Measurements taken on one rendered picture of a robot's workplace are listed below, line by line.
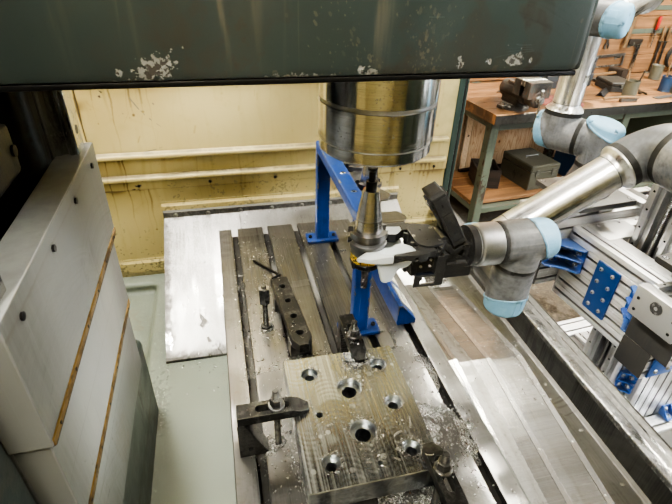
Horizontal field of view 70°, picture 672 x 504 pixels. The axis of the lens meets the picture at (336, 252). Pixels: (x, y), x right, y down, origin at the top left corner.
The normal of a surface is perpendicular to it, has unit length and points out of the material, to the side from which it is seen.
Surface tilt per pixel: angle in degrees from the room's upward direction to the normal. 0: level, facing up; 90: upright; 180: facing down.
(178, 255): 24
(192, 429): 0
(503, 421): 8
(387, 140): 90
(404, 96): 90
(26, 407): 90
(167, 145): 90
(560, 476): 8
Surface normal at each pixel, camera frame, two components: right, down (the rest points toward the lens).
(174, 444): 0.03, -0.84
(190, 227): 0.12, -0.55
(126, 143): 0.23, 0.53
